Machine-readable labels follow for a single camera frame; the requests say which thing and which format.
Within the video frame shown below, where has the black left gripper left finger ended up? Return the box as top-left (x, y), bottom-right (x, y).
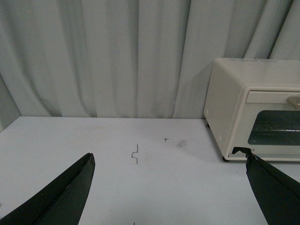
top-left (0, 153), bottom-right (95, 225)

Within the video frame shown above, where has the cream toaster oven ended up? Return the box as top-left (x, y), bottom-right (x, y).
top-left (204, 58), bottom-right (300, 160)

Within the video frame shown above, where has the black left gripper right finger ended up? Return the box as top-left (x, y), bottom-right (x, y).
top-left (232, 147), bottom-right (300, 225)

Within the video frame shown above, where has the oven door with handle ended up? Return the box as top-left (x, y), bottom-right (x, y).
top-left (228, 90), bottom-right (300, 161)

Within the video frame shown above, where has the grey curtain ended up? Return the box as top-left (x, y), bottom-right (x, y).
top-left (0, 0), bottom-right (300, 129)

